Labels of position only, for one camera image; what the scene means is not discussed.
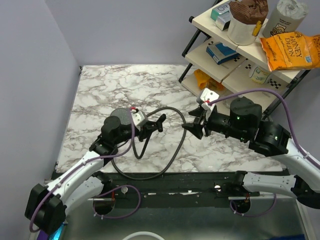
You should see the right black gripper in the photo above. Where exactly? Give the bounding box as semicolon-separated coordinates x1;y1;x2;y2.
180;104;249;141

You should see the black T-shaped fitting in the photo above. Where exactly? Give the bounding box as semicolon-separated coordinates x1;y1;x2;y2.
155;114;167;133

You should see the grey shower head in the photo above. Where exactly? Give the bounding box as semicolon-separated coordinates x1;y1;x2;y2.
110;108;131;126

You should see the black metal shower hose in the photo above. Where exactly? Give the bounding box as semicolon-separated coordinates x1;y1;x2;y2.
111;106;188;180

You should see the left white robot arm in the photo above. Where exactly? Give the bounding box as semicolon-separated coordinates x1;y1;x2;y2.
24;108;166;235

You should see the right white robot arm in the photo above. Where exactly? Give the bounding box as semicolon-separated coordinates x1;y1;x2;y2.
182;97;320;209

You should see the orange snack bag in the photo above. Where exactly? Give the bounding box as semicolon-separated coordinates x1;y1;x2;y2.
193;69;225;92

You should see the cream three-tier shelf rack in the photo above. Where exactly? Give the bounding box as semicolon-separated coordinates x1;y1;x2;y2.
178;0;320;118

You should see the blue box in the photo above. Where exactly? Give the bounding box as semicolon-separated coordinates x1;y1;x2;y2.
206;42;240;65

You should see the silver small box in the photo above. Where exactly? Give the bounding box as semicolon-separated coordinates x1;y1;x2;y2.
215;12;231;31

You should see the yellow clip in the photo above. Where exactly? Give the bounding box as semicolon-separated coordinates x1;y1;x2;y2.
252;20;263;37

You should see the white cup brown lid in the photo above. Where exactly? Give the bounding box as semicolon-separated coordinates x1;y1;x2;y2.
227;0;269;46

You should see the teal small box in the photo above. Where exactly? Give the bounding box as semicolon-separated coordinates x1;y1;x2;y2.
210;0;230;21

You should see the white round rim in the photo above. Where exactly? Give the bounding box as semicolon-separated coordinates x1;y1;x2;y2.
122;231;165;240

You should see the orange honey dijon bag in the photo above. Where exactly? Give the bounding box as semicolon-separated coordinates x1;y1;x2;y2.
260;31;320;72

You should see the grey cylindrical canister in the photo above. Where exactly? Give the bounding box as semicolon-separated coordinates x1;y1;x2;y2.
262;0;309;38

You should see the purple box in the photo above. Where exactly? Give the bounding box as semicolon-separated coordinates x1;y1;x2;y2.
36;231;50;240

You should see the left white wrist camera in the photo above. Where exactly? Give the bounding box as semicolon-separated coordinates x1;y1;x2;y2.
130;107;148;129

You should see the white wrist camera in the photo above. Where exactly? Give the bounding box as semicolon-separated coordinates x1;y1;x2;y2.
130;107;148;129
196;88;220;120

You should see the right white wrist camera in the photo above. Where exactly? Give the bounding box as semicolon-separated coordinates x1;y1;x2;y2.
196;88;220;120

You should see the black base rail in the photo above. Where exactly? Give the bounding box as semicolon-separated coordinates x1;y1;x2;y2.
93;171;251;209

